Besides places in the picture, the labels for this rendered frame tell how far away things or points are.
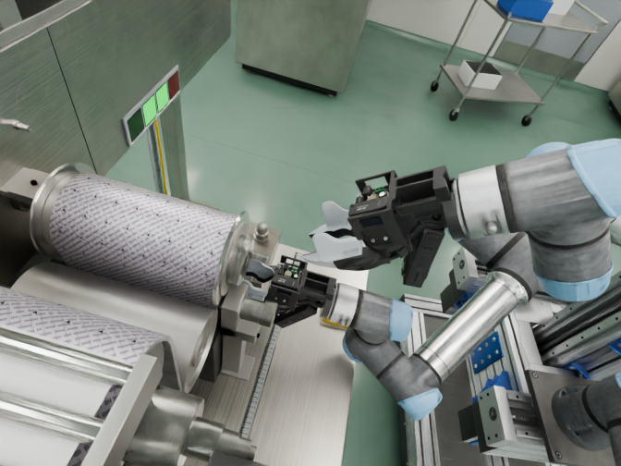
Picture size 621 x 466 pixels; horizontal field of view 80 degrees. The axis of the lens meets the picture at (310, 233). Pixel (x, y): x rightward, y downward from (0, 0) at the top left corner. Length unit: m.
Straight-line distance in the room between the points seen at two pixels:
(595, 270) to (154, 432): 0.46
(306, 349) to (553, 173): 0.65
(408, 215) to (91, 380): 0.34
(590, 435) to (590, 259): 0.78
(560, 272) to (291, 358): 0.59
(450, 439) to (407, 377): 0.99
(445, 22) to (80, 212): 4.78
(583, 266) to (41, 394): 0.50
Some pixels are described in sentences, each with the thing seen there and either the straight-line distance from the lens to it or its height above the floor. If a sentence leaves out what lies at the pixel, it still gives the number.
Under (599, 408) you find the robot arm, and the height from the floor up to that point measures 0.94.
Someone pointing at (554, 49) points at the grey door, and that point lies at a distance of 5.43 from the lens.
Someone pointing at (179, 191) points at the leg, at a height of 0.46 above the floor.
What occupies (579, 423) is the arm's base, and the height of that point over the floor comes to 0.87.
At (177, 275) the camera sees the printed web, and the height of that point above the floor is 1.26.
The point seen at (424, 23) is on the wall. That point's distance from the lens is 5.08.
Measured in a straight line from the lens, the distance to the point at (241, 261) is 0.53.
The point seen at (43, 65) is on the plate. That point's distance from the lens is 0.70.
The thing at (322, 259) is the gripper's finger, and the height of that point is 1.33.
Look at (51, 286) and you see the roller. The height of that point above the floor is 1.23.
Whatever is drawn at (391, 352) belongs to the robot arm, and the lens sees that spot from 0.79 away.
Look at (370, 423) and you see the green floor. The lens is 1.86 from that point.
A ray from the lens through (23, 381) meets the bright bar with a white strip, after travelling 0.33.
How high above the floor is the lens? 1.72
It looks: 50 degrees down
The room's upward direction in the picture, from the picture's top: 17 degrees clockwise
